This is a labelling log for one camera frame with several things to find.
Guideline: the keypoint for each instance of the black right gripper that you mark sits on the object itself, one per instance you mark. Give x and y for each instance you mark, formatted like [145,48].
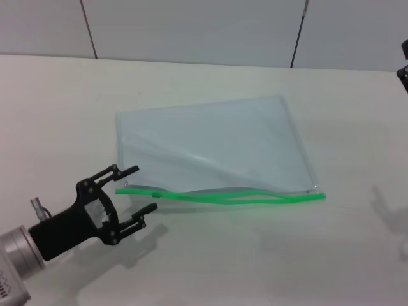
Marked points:
[405,76]

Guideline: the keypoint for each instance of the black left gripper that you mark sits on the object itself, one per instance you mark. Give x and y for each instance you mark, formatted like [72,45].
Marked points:
[70,226]

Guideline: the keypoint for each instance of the green zipper slider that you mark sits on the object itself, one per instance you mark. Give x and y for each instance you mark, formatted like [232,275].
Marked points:
[156,194]

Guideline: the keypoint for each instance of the clear green-zip document bag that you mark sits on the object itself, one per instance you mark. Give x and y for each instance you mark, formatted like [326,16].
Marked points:
[207,137]

